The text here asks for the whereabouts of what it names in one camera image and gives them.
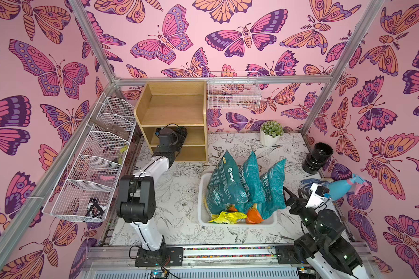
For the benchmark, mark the potted green succulent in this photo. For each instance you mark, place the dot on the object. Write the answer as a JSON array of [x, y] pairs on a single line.
[[270, 133]]

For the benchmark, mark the white plastic basket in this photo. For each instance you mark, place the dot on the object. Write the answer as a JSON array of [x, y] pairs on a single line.
[[204, 217]]

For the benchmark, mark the black item in rack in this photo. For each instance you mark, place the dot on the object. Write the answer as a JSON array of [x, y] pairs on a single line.
[[95, 210]]

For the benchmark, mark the teal orange fertilizer bag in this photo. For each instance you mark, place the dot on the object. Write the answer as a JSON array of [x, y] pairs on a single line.
[[272, 184], [250, 180]]

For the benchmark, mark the small yellow packet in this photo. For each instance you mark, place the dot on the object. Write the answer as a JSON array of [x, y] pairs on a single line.
[[229, 218]]

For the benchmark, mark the blue gardening glove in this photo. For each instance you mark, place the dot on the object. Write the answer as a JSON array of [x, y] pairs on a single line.
[[307, 183]]

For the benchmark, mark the white wire basket rack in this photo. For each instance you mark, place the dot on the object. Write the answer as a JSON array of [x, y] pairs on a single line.
[[97, 166]]

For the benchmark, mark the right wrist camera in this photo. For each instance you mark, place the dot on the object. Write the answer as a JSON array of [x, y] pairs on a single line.
[[319, 196]]

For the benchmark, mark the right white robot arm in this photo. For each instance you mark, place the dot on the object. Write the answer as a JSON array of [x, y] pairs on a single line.
[[322, 245]]

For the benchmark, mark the dark green soil bag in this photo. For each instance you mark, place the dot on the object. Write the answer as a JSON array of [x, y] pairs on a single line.
[[225, 187]]

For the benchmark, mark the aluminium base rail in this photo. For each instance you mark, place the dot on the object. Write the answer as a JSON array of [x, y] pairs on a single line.
[[247, 261]]

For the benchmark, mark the teal spray bottle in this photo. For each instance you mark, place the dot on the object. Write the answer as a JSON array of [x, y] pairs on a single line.
[[340, 188]]

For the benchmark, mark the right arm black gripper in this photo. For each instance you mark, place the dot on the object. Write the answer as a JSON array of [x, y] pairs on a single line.
[[295, 203]]

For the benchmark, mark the wooden three-tier shelf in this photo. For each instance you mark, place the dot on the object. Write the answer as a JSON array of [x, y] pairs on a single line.
[[173, 104]]

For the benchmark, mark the stacked black plant pots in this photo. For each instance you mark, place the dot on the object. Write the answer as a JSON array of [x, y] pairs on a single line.
[[317, 158]]

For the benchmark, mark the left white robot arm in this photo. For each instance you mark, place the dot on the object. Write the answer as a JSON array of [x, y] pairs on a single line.
[[136, 202]]

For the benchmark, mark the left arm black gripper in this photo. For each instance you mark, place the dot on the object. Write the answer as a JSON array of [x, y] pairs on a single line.
[[178, 133]]

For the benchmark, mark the white wire wall basket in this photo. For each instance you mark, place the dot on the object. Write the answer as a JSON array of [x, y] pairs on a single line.
[[234, 90]]

